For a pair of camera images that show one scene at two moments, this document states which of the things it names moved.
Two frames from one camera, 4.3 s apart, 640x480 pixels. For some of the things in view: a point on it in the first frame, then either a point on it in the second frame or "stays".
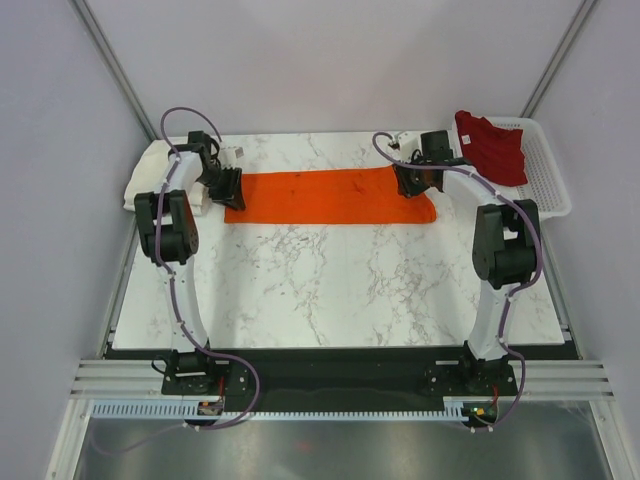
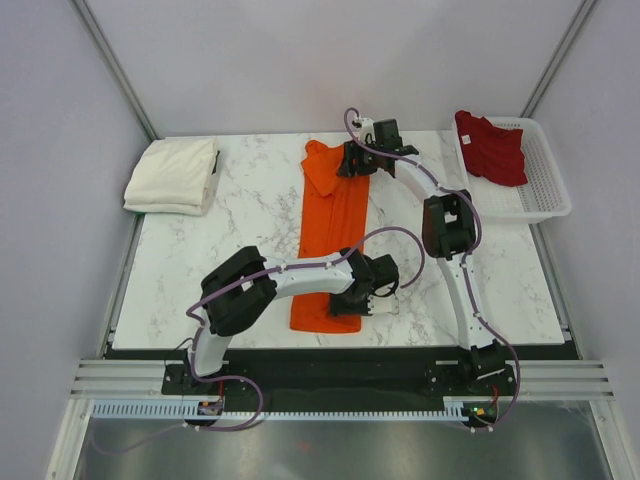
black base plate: x=327 y=380 stays
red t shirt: x=497 y=153 stays
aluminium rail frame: x=536 y=380 stays
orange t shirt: x=342 y=196 to x=334 y=208
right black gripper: x=406 y=188 to x=352 y=151
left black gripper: x=232 y=196 to x=336 y=310
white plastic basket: x=544 y=184 stays
